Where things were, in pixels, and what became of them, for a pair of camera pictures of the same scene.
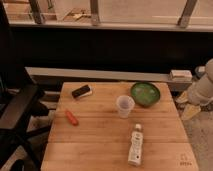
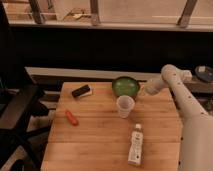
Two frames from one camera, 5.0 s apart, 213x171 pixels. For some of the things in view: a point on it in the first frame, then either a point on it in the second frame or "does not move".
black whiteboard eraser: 81,91 does not move
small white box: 180,75 does not move
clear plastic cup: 125,103 does not move
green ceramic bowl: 145,94 to 125,86
